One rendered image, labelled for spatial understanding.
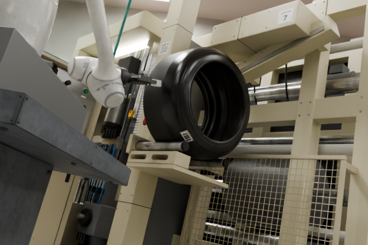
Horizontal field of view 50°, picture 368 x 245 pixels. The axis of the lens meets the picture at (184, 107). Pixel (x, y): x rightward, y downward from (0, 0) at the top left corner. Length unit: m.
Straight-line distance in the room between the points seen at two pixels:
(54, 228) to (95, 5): 1.24
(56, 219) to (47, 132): 1.71
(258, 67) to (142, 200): 0.98
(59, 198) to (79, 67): 0.89
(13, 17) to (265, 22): 1.63
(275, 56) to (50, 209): 1.45
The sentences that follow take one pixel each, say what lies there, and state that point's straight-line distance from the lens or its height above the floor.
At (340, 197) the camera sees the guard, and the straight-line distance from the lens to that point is 1.82.
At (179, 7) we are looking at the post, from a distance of 2.41.
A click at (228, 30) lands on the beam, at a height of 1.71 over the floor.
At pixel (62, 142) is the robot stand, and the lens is 0.59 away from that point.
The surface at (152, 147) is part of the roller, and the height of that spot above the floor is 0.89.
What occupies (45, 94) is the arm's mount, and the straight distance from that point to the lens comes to 0.73.
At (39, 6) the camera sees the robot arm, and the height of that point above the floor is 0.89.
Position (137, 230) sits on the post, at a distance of 2.10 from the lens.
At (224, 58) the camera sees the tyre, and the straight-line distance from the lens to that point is 2.00.
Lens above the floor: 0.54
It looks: 17 degrees up
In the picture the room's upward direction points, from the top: 13 degrees clockwise
